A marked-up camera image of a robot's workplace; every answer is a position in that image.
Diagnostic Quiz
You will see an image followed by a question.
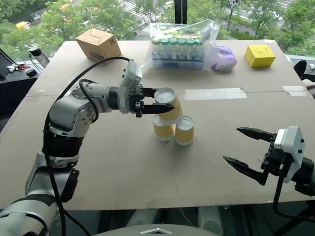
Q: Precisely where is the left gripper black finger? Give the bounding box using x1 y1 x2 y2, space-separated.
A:
142 103 176 116
142 88 159 99

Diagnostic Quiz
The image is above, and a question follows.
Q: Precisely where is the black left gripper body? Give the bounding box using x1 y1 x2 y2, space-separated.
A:
127 85 146 118

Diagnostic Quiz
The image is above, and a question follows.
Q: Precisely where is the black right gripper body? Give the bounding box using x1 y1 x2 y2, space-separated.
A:
260 139 292 177

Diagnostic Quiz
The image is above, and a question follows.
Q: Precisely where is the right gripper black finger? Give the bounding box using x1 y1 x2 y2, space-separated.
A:
236 126 278 143
222 155 270 187

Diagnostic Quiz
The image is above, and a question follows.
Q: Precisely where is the yellow and white paper cup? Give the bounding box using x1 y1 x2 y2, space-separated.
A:
154 88 184 121
174 115 196 147
152 115 177 142

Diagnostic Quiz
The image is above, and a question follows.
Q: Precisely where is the blue rack of capped tubes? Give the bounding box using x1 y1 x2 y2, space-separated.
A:
150 36 206 70

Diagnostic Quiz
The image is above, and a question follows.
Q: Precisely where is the short clear tape strip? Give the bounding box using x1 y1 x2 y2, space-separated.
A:
282 85 309 97

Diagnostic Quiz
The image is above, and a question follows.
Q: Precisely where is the long clear tape strip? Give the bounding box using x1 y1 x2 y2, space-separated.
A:
185 88 248 101

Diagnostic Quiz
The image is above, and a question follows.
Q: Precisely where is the brown cardboard box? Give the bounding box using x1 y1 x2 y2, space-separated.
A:
75 28 122 65

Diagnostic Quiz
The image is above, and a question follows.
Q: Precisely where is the black chair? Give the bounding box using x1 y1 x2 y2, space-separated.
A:
292 59 315 84

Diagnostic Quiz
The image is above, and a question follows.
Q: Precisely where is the yellow box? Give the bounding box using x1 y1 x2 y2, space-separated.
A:
244 44 276 68

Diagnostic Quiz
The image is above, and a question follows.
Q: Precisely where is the purple and white packet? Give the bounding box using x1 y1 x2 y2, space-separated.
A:
211 45 238 72

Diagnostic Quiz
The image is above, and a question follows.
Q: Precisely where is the clear plastic bag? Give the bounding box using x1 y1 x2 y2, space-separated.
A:
140 19 221 72

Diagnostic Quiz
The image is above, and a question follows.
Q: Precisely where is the black window mullion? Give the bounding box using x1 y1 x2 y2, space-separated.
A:
174 0 189 25

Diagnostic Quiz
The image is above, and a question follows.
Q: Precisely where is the black slanted panel with knob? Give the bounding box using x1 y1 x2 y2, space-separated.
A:
27 45 51 74

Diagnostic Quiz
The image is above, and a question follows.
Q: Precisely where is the grey robot torso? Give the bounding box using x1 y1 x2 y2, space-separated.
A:
94 223 223 236

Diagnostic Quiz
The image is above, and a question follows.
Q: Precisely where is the red key bundle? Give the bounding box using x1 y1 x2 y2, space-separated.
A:
6 62 28 73

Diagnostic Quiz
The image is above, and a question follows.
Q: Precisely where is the black side desk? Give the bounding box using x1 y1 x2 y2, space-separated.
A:
0 48 51 131

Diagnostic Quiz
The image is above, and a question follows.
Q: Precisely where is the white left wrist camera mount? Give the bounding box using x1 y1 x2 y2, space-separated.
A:
117 60 143 115

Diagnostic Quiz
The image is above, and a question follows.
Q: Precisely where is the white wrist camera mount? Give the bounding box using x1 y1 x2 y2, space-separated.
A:
117 60 143 115
274 126 306 184

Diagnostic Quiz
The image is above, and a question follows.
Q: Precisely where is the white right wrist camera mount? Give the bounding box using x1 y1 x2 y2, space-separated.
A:
274 126 306 184

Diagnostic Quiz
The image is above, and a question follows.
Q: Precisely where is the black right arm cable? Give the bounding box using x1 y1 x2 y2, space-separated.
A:
272 172 315 222

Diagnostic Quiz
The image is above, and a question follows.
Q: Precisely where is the short black left arm cable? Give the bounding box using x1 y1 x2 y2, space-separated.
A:
79 79 99 123

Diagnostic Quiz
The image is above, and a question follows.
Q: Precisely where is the long black left arm cable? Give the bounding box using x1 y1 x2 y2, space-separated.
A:
43 56 135 236

